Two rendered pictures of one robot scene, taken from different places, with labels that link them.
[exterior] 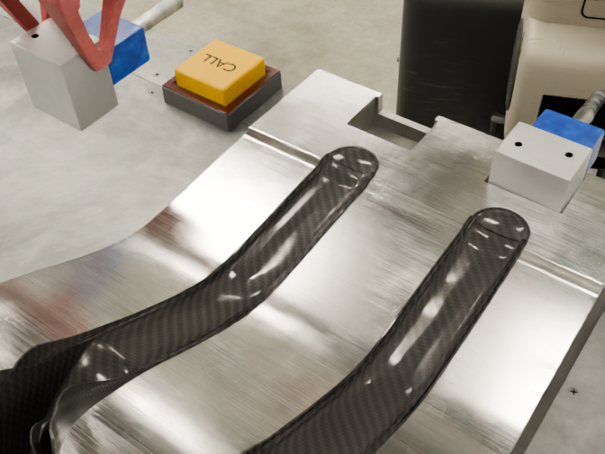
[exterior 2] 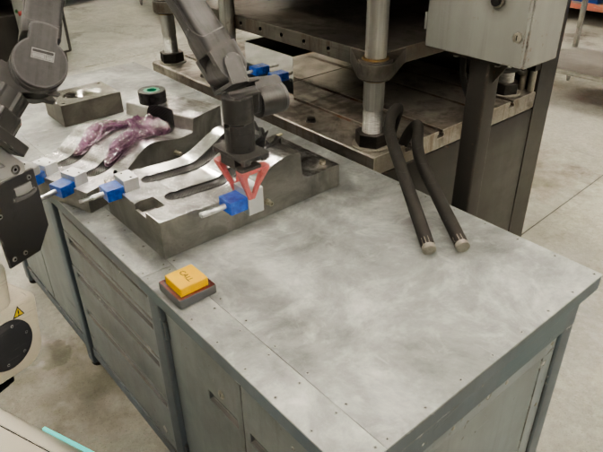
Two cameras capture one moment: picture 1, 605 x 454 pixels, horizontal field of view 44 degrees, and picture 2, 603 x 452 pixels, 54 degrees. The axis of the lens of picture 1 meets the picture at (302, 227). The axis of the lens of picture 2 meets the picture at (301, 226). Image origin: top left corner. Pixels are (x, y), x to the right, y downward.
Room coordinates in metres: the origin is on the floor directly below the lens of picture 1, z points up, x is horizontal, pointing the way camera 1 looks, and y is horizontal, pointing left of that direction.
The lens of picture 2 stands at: (1.44, 0.48, 1.51)
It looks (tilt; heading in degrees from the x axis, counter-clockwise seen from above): 32 degrees down; 192
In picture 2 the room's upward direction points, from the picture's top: 1 degrees counter-clockwise
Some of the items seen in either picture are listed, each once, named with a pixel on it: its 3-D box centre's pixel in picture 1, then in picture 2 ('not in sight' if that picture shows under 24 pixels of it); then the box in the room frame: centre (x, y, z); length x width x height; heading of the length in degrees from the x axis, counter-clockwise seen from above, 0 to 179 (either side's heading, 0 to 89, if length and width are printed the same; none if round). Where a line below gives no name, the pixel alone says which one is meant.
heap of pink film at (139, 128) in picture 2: not in sight; (125, 130); (0.07, -0.30, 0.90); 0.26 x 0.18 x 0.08; 159
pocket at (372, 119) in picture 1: (392, 140); (151, 212); (0.42, -0.07, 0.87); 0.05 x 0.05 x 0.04; 52
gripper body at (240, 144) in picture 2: not in sight; (240, 139); (0.44, 0.15, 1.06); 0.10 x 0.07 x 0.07; 52
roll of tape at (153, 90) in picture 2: not in sight; (152, 95); (-0.12, -0.30, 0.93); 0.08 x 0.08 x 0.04
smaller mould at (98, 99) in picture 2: not in sight; (83, 103); (-0.26, -0.62, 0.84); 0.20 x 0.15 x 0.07; 142
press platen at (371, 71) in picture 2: not in sight; (332, 30); (-0.84, 0.12, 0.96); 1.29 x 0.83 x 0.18; 52
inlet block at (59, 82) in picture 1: (116, 40); (229, 204); (0.47, 0.13, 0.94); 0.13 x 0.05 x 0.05; 142
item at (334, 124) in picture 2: not in sight; (327, 81); (-0.84, 0.10, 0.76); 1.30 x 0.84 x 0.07; 52
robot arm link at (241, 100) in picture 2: not in sight; (240, 107); (0.44, 0.15, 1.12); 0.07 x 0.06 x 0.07; 139
